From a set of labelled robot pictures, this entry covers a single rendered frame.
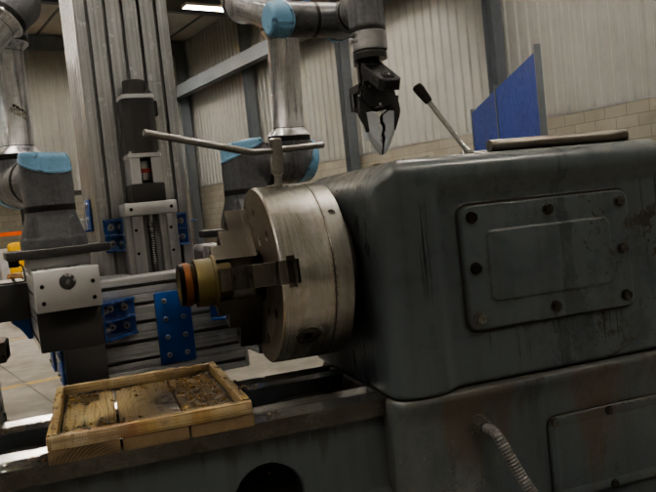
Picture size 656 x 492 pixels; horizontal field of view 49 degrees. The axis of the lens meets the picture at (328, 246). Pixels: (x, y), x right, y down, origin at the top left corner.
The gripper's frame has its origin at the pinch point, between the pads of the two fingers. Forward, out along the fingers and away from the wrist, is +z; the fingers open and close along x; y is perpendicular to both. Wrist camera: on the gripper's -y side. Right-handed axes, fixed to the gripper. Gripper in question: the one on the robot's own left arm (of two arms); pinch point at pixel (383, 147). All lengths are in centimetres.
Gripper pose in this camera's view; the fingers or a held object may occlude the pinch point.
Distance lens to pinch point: 150.1
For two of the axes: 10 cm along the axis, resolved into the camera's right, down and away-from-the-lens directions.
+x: -9.4, 1.1, -3.1
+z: 1.0, 9.9, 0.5
